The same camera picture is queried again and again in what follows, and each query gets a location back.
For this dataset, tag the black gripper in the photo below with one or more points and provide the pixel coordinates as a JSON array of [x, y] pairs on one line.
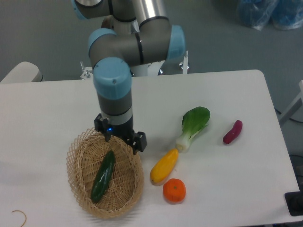
[[137, 140]]

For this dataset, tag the green cucumber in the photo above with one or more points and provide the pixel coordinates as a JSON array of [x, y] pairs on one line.
[[103, 177]]

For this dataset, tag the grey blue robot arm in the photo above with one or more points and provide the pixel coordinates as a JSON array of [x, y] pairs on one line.
[[112, 56]]

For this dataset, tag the woven wicker basket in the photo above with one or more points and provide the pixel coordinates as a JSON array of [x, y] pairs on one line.
[[83, 162]]

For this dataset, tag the yellow mango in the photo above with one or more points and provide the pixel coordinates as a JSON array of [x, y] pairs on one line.
[[164, 166]]

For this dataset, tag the orange tangerine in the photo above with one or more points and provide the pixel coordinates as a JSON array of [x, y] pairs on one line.
[[174, 190]]

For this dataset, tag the green bok choy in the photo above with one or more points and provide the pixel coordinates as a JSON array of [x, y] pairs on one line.
[[193, 122]]

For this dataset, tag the purple sweet potato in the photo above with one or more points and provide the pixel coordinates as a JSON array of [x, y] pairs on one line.
[[233, 133]]

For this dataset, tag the white chair back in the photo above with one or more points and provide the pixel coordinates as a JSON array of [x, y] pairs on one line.
[[24, 72]]

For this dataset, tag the black device at edge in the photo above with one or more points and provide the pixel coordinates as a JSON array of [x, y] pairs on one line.
[[294, 201]]

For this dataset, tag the blue plastic bag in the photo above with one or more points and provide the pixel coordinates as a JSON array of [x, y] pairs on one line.
[[284, 14]]

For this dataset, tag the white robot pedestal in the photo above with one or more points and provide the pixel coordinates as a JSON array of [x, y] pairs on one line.
[[150, 69]]

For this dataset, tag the white frame at right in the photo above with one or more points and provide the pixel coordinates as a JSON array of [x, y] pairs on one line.
[[292, 107]]

